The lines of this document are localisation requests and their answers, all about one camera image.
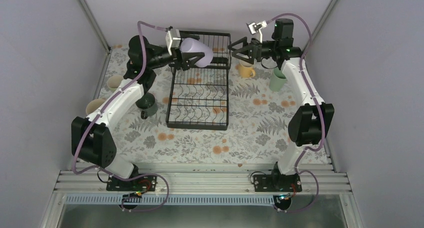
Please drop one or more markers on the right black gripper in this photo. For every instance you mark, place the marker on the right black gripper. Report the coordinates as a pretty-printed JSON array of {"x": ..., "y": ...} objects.
[{"x": 254, "y": 52}]

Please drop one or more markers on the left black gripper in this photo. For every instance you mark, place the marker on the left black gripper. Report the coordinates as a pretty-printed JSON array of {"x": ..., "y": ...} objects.
[{"x": 181, "y": 60}]

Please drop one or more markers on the lavender plastic tumbler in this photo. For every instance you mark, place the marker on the lavender plastic tumbler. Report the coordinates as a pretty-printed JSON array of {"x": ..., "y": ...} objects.
[{"x": 204, "y": 53}]

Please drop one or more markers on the yellow ceramic mug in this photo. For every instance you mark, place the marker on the yellow ceramic mug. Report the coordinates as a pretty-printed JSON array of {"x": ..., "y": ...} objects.
[{"x": 245, "y": 69}]

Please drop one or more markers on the mint green plastic tumbler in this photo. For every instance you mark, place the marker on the mint green plastic tumbler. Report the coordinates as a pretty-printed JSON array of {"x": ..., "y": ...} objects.
[{"x": 277, "y": 80}]

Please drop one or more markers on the dark green ceramic mug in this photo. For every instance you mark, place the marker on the dark green ceramic mug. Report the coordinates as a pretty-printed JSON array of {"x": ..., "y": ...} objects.
[{"x": 147, "y": 105}]

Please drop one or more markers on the light green ceramic mug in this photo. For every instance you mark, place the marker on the light green ceramic mug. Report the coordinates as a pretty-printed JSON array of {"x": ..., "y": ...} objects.
[{"x": 114, "y": 82}]

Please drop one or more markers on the beige floral ceramic mug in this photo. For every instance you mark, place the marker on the beige floral ceramic mug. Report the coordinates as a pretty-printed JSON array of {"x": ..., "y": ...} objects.
[{"x": 94, "y": 106}]

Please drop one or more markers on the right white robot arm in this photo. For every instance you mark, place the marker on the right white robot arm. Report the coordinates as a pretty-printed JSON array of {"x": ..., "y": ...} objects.
[{"x": 310, "y": 124}]

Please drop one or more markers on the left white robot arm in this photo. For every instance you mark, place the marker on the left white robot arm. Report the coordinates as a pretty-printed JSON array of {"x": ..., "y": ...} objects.
[{"x": 91, "y": 137}]

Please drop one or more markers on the floral patterned table mat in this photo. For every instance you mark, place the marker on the floral patterned table mat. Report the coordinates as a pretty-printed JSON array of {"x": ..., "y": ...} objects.
[{"x": 257, "y": 130}]

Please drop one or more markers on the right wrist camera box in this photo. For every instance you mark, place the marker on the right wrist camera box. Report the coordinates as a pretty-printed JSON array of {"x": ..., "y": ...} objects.
[{"x": 255, "y": 29}]

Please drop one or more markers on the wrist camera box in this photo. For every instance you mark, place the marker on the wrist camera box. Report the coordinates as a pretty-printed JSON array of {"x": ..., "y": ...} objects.
[
  {"x": 173, "y": 39},
  {"x": 255, "y": 29}
]

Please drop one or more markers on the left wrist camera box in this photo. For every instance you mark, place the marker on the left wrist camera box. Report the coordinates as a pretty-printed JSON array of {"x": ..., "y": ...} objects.
[{"x": 173, "y": 39}]

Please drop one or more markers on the black wire dish rack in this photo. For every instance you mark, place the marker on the black wire dish rack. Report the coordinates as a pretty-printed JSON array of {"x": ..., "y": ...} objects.
[{"x": 199, "y": 97}]

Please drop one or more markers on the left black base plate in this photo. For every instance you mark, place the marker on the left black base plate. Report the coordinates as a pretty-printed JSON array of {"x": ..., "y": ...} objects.
[{"x": 143, "y": 184}]

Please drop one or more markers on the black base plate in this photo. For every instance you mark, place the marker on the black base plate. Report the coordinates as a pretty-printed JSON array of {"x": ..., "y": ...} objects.
[
  {"x": 143, "y": 184},
  {"x": 277, "y": 183}
]

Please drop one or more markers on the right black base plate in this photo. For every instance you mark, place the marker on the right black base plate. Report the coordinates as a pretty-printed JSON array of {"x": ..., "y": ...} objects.
[{"x": 277, "y": 183}]

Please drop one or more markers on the aluminium mounting rail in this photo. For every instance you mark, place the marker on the aluminium mounting rail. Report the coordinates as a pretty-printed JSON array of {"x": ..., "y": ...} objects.
[{"x": 215, "y": 178}]

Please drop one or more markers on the white slotted cable duct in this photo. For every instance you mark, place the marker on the white slotted cable duct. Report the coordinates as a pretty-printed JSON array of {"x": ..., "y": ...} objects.
[{"x": 173, "y": 199}]

